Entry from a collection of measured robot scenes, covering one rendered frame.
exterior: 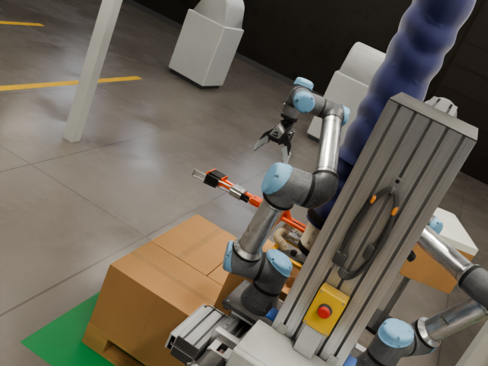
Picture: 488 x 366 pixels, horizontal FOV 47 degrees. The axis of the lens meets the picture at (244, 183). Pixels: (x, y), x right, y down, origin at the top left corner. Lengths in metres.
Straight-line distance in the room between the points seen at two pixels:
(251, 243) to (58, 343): 1.60
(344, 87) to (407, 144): 7.14
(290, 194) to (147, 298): 1.35
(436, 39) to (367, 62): 6.36
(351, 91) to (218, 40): 2.18
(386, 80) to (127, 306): 1.73
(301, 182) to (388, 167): 0.36
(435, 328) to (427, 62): 1.02
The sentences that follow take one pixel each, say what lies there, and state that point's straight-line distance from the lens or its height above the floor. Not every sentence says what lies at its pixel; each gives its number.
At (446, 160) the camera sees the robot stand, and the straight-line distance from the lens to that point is 1.55.
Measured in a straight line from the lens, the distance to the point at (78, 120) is 5.50.
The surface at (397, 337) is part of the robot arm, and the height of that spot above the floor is 1.26.
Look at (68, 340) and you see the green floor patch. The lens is 3.35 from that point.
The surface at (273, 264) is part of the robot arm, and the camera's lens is 2.11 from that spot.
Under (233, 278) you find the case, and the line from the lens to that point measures 2.68.
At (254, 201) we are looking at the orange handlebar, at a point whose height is 1.19.
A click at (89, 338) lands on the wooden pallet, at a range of 3.31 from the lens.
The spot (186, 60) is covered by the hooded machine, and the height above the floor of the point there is 0.31.
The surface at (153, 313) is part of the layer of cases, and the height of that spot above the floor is 0.44.
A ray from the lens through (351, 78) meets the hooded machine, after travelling 8.69.
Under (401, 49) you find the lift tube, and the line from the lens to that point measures 2.37.
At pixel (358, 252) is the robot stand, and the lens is 1.67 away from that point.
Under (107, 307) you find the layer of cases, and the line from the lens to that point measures 3.15.
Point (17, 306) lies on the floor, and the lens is 3.49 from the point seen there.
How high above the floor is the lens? 2.23
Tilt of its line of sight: 21 degrees down
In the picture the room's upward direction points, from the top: 24 degrees clockwise
